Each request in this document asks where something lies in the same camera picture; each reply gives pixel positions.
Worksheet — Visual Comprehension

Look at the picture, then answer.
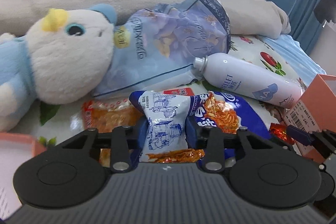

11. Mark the blue white noodle snack bag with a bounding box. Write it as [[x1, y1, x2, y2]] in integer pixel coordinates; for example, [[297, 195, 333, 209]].
[[129, 91, 270, 163]]

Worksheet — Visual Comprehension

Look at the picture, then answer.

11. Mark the white blue plush toy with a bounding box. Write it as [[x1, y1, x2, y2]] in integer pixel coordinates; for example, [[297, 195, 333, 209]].
[[1, 4, 117, 132]]

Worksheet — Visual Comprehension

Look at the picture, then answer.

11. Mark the orange spicy strip packet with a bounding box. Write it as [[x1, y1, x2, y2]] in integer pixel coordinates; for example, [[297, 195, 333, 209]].
[[81, 87, 195, 168]]

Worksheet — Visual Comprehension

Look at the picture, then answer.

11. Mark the white spray bottle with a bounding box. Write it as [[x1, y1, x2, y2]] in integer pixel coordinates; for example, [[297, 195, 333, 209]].
[[193, 53, 303, 109]]

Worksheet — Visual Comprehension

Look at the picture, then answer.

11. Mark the shiny red foil packet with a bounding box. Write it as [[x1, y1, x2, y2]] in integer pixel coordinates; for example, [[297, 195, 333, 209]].
[[269, 123, 295, 145]]

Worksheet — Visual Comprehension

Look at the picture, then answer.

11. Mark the orange box lid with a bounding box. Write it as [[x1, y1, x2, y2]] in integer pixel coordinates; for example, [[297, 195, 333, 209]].
[[0, 132, 46, 220]]

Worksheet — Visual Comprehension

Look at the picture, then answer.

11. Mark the blue curtain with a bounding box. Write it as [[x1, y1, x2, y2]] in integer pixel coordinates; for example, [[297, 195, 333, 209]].
[[289, 0, 322, 55]]

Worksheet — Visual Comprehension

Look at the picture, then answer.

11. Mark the blue tissue pack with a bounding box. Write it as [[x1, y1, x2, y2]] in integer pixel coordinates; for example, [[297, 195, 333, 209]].
[[92, 0, 231, 98]]

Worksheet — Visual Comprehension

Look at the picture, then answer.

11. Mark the orange storage box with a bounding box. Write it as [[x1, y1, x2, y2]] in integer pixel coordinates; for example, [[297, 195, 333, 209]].
[[284, 75, 335, 157]]

